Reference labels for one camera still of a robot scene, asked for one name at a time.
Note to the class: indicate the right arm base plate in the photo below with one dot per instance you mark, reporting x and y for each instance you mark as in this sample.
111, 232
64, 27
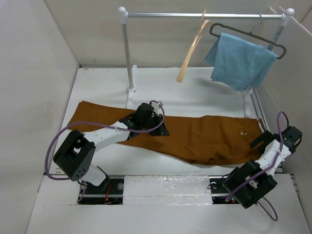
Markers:
218, 192

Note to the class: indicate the grey hanger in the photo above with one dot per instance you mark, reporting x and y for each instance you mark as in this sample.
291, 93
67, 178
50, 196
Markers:
272, 43

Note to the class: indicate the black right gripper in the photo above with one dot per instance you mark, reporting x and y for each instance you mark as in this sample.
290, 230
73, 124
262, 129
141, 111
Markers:
264, 136

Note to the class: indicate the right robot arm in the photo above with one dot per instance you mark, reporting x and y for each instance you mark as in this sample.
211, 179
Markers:
252, 181

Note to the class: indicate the beige wooden hanger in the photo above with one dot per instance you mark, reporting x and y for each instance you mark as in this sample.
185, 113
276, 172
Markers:
183, 69

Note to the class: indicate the brown trousers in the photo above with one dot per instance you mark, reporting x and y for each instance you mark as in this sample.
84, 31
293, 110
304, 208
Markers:
207, 140

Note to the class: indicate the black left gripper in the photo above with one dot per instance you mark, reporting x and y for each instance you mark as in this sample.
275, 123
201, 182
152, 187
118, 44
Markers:
161, 131

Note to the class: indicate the white metal clothes rack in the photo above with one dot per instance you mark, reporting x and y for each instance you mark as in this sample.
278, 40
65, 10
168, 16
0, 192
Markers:
124, 15

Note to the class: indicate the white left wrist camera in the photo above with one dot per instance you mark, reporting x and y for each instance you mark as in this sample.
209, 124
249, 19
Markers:
156, 104

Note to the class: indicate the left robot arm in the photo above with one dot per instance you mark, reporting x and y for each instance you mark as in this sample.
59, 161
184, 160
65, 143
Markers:
74, 156

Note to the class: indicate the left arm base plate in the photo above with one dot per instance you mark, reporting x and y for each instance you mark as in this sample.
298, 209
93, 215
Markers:
112, 195

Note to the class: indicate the light blue towel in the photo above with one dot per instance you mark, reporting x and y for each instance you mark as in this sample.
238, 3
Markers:
238, 63

